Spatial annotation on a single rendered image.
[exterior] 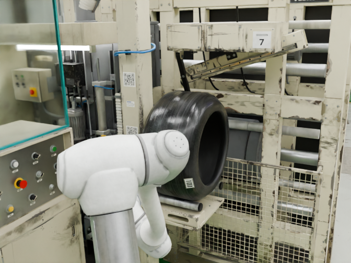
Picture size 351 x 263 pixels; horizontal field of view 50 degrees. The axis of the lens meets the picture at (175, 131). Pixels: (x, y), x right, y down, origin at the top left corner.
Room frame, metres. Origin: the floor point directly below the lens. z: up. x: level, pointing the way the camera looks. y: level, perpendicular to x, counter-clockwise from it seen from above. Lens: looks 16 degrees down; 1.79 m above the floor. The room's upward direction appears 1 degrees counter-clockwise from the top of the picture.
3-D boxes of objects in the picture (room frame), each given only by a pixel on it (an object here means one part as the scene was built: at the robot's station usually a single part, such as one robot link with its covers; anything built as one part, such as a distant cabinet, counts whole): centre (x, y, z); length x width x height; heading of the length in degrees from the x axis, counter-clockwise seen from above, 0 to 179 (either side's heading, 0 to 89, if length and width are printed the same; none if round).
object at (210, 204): (1.89, -0.03, 0.80); 0.37 x 0.36 x 0.02; 151
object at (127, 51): (1.99, 0.20, 1.66); 0.19 x 0.19 x 0.06; 61
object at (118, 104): (2.00, 0.29, 1.19); 0.05 x 0.04 x 0.48; 151
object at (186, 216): (1.76, 0.04, 0.83); 0.36 x 0.09 x 0.06; 61
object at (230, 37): (2.09, -0.28, 1.71); 0.61 x 0.25 x 0.15; 61
